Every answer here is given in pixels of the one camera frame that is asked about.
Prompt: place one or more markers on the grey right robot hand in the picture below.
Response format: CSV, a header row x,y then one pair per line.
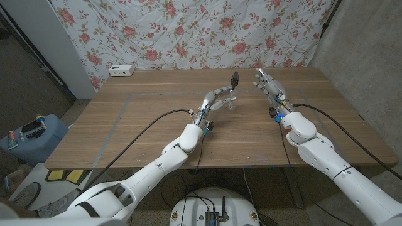
x,y
273,89

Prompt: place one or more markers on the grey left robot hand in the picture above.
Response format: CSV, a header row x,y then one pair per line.
x,y
207,103

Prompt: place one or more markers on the clear plastic dispenser bottle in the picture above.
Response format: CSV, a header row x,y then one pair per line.
x,y
231,105

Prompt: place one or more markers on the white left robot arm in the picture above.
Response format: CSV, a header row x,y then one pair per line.
x,y
157,169

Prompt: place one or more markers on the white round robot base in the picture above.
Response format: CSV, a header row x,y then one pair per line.
x,y
194,207

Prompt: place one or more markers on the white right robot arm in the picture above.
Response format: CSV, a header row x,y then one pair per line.
x,y
329,163

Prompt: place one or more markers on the floral backdrop cloth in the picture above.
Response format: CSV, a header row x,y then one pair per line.
x,y
188,31

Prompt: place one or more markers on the black backdrop stand pole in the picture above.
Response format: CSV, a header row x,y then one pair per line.
x,y
328,19

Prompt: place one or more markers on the white power strip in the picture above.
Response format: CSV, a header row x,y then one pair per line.
x,y
121,71

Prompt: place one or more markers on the grey table leg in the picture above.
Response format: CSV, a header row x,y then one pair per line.
x,y
293,188

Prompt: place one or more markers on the black antenna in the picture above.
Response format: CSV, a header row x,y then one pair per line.
x,y
224,210

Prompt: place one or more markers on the grey electronics box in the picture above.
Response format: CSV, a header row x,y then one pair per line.
x,y
211,218

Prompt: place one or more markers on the black power adapter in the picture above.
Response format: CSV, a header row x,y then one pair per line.
x,y
268,221

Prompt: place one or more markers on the yellow black floor item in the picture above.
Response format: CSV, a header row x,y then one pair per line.
x,y
66,175

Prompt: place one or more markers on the black hair brush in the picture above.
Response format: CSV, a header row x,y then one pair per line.
x,y
31,127

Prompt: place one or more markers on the white floor board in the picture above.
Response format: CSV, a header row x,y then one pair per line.
x,y
50,188

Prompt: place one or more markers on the grey patterned slipper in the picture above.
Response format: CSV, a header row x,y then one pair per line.
x,y
59,204
28,194

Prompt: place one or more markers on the white robot torso edge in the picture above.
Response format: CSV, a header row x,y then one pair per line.
x,y
63,222

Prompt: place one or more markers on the small green tube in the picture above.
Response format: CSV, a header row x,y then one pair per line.
x,y
21,136

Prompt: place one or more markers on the red green toothpaste tube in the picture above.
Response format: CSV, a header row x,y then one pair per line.
x,y
12,141

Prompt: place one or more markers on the brown rounded object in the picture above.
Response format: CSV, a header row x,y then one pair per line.
x,y
12,210

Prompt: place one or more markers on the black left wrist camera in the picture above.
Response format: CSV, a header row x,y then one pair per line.
x,y
209,125

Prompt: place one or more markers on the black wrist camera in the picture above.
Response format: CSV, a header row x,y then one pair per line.
x,y
209,125
272,112

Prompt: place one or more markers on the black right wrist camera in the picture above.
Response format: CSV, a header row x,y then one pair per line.
x,y
272,112

